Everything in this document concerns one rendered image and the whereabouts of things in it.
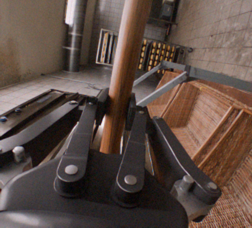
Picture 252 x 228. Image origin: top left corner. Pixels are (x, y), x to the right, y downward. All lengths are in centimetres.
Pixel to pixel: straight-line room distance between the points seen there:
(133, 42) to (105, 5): 530
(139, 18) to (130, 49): 4
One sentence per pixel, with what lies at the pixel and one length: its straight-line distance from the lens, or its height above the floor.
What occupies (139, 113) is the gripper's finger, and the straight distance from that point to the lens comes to 15.
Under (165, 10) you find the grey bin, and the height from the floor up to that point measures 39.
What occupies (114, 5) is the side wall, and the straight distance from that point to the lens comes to 543.
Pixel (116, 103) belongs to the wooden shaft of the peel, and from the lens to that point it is 18.
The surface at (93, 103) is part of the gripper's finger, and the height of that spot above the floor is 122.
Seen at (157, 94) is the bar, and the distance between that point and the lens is 59.
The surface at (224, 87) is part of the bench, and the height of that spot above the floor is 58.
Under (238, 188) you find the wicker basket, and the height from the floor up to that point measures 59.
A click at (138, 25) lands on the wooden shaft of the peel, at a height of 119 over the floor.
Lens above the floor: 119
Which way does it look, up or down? 3 degrees down
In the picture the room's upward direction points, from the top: 80 degrees counter-clockwise
